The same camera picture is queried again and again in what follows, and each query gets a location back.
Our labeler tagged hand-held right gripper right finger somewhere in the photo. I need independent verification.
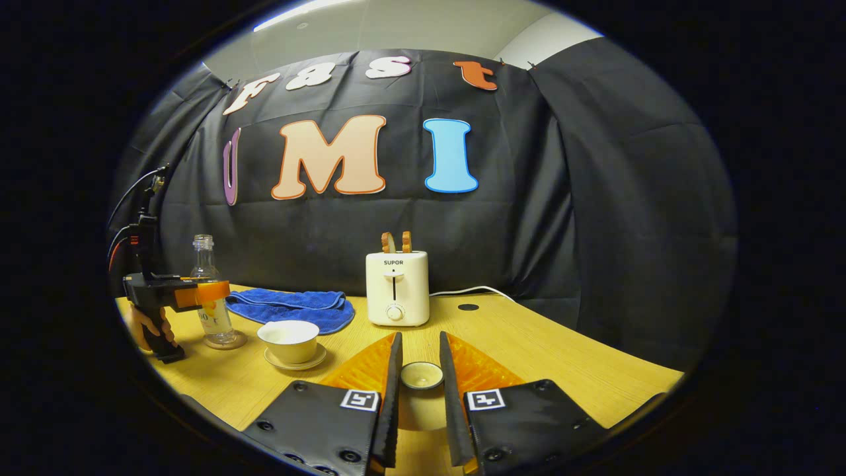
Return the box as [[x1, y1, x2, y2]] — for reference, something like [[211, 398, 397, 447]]
[[440, 331, 609, 476]]

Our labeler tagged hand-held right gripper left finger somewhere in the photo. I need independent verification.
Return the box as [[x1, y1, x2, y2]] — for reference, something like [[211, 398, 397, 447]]
[[241, 331, 404, 476]]

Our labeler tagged clear plastic water bottle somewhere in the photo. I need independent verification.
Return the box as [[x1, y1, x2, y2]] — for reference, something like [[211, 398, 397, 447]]
[[190, 235, 237, 344]]

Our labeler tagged round wooden coaster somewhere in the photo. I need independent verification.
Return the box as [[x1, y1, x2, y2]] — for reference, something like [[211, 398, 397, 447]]
[[204, 331, 249, 351]]

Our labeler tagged cream ceramic teacup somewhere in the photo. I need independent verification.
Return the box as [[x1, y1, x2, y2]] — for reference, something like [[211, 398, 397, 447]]
[[257, 321, 321, 364]]

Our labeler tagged cream ceramic teacup lid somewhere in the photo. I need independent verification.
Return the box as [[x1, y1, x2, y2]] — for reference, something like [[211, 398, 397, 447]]
[[401, 361, 445, 391]]

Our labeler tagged cream ceramic saucer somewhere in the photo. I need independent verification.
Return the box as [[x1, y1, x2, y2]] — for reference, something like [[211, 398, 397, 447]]
[[264, 344, 328, 371]]

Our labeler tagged blue towel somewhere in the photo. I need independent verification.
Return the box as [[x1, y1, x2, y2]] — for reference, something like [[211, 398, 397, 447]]
[[225, 288, 356, 335]]

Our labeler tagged white toaster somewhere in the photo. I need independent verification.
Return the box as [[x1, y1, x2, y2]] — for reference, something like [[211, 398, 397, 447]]
[[365, 250, 430, 327]]

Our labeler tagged black backdrop cloth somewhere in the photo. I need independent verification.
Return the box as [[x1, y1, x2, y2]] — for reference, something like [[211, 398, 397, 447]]
[[109, 36, 738, 371]]

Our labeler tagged left hand-held gripper cable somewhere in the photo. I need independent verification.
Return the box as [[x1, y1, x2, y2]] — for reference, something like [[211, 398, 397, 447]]
[[108, 169, 166, 272]]

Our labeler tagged white toaster cable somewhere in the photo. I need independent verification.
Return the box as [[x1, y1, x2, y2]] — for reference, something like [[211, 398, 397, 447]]
[[428, 286, 516, 302]]

